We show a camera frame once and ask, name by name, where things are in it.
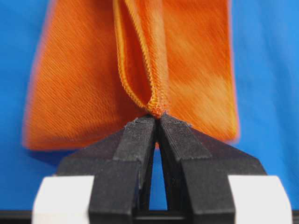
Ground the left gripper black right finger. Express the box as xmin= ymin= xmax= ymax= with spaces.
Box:
xmin=158 ymin=114 xmax=265 ymax=224

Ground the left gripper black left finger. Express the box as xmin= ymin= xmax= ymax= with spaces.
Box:
xmin=56 ymin=116 xmax=156 ymax=224

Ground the orange microfiber towel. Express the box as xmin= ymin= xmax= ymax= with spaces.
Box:
xmin=22 ymin=0 xmax=239 ymax=151

